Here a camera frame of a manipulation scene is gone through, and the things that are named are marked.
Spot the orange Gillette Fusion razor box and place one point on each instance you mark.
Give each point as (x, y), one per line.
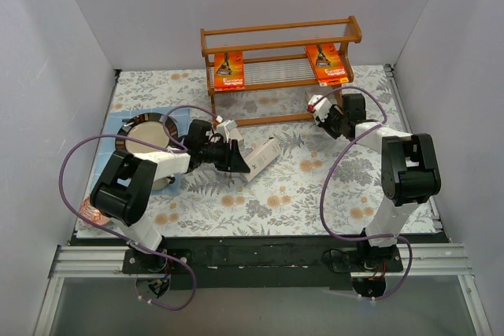
(327, 65)

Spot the blue checkered cloth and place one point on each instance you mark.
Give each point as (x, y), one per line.
(115, 122)

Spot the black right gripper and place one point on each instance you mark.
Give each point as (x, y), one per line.
(335, 122)

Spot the brown wooden three-tier shelf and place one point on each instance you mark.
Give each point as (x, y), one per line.
(277, 70)

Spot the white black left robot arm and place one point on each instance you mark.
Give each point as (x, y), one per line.
(123, 189)

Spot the white Harry's box black end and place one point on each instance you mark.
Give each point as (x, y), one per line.
(309, 94)

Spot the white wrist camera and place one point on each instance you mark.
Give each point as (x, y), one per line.
(224, 128)
(319, 107)

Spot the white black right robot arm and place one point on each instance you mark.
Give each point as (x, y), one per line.
(409, 176)

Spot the aluminium rail frame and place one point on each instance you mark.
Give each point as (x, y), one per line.
(261, 285)

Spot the red patterned bowl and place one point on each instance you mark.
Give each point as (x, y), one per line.
(93, 214)

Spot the cream enamel mug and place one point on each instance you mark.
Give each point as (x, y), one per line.
(162, 183)

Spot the black rimmed cream plate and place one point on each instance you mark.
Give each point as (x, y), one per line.
(147, 127)

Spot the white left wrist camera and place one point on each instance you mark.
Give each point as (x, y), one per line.
(224, 128)

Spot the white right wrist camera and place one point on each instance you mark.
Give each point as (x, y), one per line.
(319, 107)

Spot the orange Gillette Styler razor box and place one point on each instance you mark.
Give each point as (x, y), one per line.
(229, 71)

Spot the white Harry's razor box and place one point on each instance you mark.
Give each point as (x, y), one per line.
(260, 158)

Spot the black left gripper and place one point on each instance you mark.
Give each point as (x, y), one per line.
(230, 156)

